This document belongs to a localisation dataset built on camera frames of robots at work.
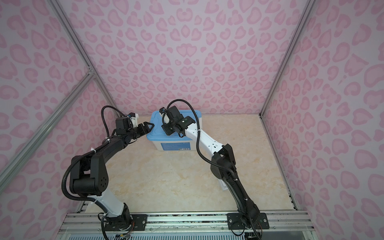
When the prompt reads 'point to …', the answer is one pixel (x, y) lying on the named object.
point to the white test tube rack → (224, 187)
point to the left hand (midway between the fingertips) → (150, 124)
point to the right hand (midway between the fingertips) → (168, 124)
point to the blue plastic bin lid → (157, 133)
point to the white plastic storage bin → (174, 145)
